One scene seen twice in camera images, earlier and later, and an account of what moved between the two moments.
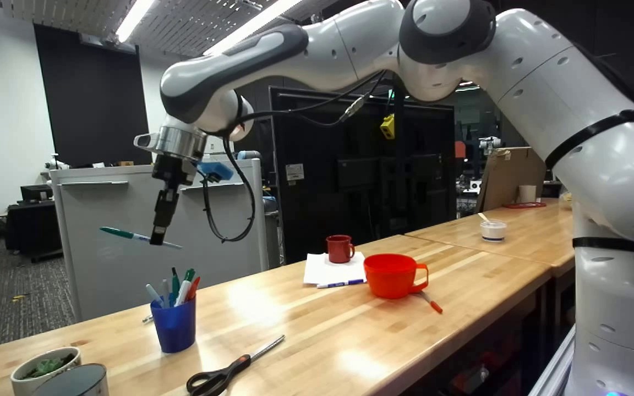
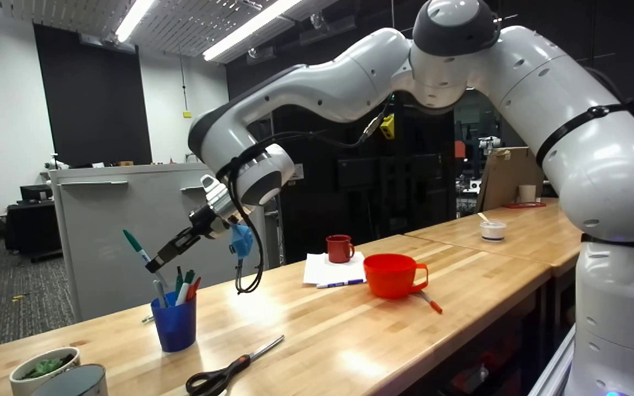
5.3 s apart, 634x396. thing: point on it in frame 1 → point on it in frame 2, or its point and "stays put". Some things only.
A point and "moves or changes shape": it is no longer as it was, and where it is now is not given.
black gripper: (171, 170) → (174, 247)
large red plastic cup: (394, 276) stays put
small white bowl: (493, 230) stays put
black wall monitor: (94, 98) stays put
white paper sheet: (322, 271) stays put
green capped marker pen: (136, 237) moves or changes shape
